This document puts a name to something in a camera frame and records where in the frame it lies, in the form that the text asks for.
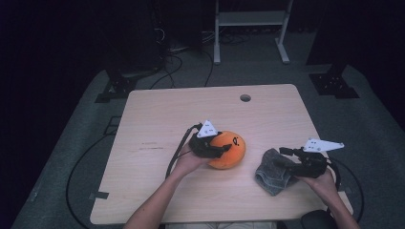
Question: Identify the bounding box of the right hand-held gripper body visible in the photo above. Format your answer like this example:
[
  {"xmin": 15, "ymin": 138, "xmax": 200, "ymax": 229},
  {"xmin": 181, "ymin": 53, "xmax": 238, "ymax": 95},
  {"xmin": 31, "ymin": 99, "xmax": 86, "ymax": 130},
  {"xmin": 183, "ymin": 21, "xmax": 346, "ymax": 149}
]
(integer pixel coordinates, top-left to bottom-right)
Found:
[{"xmin": 290, "ymin": 137, "xmax": 346, "ymax": 179}]

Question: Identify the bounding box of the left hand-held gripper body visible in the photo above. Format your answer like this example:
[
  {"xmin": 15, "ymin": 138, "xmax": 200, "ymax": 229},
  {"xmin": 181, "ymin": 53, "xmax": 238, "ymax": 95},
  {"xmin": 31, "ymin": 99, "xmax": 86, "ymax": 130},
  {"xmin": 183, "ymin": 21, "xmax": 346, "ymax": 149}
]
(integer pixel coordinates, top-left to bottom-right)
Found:
[{"xmin": 188, "ymin": 119, "xmax": 224, "ymax": 159}]

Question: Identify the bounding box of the orange plush toy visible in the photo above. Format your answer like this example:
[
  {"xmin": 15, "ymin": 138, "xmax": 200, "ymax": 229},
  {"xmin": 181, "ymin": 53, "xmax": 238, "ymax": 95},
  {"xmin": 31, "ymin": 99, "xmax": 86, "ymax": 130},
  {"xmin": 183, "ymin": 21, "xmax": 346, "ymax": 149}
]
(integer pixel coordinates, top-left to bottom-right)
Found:
[{"xmin": 206, "ymin": 130, "xmax": 247, "ymax": 171}]

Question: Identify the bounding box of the grey fluffy cloth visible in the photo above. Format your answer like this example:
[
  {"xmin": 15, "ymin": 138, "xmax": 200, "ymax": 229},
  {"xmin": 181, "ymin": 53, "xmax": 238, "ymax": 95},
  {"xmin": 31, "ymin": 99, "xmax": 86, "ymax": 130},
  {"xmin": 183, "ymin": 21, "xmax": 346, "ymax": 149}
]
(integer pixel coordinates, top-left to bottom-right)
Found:
[{"xmin": 254, "ymin": 147, "xmax": 301, "ymax": 197}]

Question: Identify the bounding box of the person's left hand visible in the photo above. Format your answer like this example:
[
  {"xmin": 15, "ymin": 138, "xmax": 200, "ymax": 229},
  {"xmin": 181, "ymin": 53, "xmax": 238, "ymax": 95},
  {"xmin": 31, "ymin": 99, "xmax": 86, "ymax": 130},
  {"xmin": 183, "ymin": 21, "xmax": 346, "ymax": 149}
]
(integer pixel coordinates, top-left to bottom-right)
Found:
[{"xmin": 174, "ymin": 144, "xmax": 211, "ymax": 177}]

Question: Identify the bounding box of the person's right hand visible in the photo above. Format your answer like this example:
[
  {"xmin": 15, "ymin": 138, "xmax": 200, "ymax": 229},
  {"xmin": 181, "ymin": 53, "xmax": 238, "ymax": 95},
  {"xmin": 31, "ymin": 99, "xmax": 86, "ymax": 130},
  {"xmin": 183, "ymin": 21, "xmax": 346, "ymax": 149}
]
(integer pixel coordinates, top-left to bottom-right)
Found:
[{"xmin": 299, "ymin": 171, "xmax": 340, "ymax": 203}]

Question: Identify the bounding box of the black chair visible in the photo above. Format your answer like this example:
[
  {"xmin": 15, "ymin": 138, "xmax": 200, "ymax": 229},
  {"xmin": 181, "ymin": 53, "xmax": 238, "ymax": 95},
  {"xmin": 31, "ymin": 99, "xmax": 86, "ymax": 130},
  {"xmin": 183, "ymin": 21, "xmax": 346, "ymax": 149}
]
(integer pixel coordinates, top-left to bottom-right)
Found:
[{"xmin": 300, "ymin": 209, "xmax": 339, "ymax": 229}]

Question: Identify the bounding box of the black stand base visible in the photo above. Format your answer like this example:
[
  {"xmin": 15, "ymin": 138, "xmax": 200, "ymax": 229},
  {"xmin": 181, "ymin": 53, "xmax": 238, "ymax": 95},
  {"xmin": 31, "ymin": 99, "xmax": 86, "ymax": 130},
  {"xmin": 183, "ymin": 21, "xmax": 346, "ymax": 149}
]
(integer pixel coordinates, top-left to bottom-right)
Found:
[
  {"xmin": 309, "ymin": 62, "xmax": 361, "ymax": 100},
  {"xmin": 95, "ymin": 71, "xmax": 139, "ymax": 104}
]

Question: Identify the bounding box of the grey tape strip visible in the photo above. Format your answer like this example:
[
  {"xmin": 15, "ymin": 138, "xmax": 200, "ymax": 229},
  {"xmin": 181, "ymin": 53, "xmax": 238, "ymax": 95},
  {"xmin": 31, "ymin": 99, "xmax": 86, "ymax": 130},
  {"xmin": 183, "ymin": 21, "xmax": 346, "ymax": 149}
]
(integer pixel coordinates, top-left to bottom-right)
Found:
[{"xmin": 88, "ymin": 191, "xmax": 110, "ymax": 200}]

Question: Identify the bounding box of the dark computer cabinet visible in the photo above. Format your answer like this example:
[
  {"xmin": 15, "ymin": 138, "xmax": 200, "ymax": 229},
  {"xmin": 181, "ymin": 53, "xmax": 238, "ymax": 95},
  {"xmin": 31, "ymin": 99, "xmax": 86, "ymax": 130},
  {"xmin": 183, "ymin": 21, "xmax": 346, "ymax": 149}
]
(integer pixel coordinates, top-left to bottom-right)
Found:
[{"xmin": 152, "ymin": 0, "xmax": 203, "ymax": 53}]

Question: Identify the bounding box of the right hand-held gripper black cable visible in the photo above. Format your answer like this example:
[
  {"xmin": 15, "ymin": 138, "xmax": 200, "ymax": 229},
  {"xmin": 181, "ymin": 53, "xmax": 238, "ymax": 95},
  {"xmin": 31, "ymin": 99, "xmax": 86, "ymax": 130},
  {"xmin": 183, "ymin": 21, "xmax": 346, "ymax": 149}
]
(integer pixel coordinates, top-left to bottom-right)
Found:
[{"xmin": 324, "ymin": 156, "xmax": 343, "ymax": 193}]

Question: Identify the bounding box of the hand-held gripper black cable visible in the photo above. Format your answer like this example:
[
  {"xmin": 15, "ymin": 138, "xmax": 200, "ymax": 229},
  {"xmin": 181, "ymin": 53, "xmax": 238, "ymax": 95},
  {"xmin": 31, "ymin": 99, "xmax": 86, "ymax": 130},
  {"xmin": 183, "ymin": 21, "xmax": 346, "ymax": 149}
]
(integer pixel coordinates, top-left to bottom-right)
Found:
[
  {"xmin": 324, "ymin": 156, "xmax": 343, "ymax": 193},
  {"xmin": 164, "ymin": 122, "xmax": 203, "ymax": 180}
]

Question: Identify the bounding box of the left hand-held gripper black cable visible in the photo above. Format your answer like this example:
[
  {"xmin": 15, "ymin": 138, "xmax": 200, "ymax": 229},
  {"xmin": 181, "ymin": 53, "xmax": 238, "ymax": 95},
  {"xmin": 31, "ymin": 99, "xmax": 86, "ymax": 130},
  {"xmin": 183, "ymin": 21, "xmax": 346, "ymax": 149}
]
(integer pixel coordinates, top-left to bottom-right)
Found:
[{"xmin": 164, "ymin": 122, "xmax": 203, "ymax": 180}]

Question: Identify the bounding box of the long black floor cable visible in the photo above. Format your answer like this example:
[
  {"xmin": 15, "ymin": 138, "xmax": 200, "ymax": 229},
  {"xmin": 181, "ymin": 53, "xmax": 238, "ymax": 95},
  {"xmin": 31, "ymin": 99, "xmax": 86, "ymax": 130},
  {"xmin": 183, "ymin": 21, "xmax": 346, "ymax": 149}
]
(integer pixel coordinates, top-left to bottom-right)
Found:
[
  {"xmin": 65, "ymin": 133, "xmax": 113, "ymax": 229},
  {"xmin": 330, "ymin": 156, "xmax": 366, "ymax": 223}
]

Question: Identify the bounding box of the thin black cable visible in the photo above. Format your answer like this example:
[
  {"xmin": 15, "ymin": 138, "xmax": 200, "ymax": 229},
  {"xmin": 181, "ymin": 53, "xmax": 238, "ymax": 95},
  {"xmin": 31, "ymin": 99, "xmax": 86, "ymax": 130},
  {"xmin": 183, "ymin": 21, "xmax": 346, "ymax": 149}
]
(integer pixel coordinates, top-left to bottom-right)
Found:
[{"xmin": 202, "ymin": 49, "xmax": 215, "ymax": 88}]

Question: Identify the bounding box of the tangle of black cables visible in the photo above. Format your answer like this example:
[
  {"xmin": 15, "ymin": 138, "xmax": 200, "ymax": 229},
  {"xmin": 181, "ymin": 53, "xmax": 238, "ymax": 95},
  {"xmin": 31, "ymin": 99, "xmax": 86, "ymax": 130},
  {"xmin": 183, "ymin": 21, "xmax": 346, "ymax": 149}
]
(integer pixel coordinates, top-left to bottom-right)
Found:
[{"xmin": 148, "ymin": 27, "xmax": 185, "ymax": 91}]

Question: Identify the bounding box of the white metal desk frame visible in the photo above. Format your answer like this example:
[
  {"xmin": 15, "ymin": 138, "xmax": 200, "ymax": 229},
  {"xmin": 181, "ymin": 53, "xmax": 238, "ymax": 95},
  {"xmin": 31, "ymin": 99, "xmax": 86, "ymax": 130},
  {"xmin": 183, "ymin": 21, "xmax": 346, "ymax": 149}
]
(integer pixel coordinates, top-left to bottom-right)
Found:
[{"xmin": 213, "ymin": 0, "xmax": 294, "ymax": 66}]

